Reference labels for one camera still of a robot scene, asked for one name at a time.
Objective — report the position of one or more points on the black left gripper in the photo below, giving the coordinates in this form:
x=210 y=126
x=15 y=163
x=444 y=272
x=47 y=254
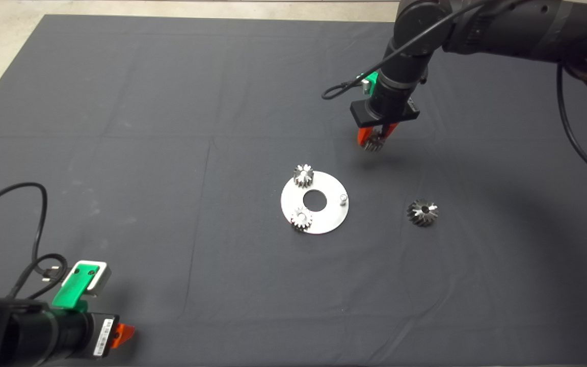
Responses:
x=79 y=336

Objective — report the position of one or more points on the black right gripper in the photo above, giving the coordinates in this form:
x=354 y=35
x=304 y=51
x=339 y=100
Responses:
x=388 y=107

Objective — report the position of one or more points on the small dark steel gear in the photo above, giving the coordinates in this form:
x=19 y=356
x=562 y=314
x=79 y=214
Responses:
x=374 y=143

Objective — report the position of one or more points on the large steel gear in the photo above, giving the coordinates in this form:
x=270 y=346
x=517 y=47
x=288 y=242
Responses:
x=422 y=211

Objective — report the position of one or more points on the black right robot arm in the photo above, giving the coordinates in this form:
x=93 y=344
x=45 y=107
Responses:
x=517 y=30

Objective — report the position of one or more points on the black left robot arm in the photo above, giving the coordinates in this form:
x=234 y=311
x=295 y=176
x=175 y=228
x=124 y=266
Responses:
x=3 y=331

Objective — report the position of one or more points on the small shiny steel gear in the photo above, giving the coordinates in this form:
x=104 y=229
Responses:
x=301 y=219
x=303 y=176

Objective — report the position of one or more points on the round steel plate with hole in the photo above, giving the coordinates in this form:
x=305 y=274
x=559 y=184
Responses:
x=324 y=221

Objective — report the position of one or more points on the dark grey table cloth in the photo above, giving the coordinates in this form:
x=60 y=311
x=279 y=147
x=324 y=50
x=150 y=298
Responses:
x=171 y=153

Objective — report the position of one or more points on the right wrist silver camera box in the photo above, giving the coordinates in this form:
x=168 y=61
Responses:
x=365 y=84

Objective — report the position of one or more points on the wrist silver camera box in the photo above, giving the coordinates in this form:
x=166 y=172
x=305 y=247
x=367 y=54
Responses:
x=365 y=84
x=102 y=279

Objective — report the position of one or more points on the right wrist green camera mount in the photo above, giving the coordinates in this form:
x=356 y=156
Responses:
x=372 y=77

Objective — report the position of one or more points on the wrist green camera mount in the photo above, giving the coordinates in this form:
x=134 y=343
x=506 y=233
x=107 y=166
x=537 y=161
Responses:
x=72 y=293
x=372 y=77

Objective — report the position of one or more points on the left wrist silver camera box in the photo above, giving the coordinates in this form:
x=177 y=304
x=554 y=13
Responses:
x=102 y=279

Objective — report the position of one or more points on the left wrist green camera mount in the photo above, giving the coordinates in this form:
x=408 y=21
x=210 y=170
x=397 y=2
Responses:
x=72 y=293

